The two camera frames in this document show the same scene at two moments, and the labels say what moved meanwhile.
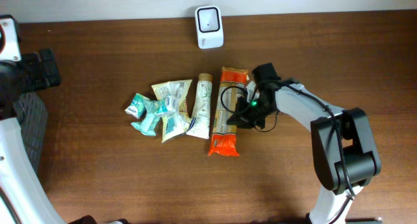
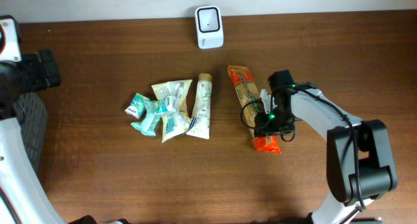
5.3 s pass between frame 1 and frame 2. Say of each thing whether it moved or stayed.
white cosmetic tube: stayed
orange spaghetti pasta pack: moved
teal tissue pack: stayed
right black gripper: moved
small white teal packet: stayed
